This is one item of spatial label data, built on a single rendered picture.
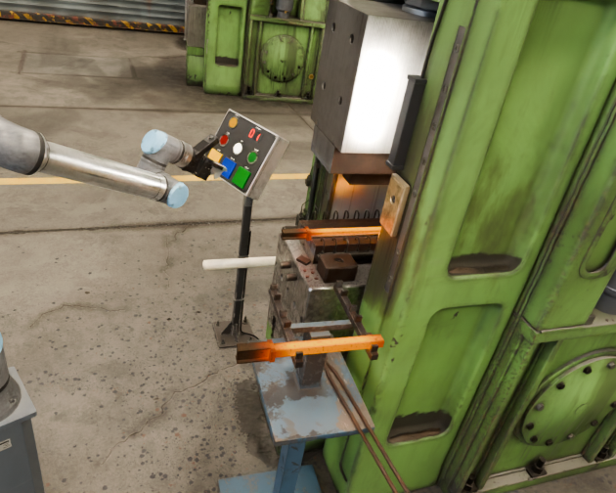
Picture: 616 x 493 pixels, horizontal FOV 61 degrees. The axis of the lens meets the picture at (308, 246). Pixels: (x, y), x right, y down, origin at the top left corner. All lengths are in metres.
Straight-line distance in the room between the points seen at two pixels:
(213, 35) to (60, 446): 5.01
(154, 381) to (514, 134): 1.93
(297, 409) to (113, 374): 1.33
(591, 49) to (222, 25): 5.35
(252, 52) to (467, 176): 5.31
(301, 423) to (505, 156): 0.93
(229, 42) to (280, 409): 5.48
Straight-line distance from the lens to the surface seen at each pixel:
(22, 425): 1.87
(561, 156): 1.65
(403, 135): 1.54
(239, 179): 2.23
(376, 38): 1.58
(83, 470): 2.42
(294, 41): 6.61
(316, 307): 1.83
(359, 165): 1.75
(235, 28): 6.60
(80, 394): 2.67
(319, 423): 1.57
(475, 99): 1.36
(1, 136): 1.51
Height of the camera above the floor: 1.96
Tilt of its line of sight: 32 degrees down
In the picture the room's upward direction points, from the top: 10 degrees clockwise
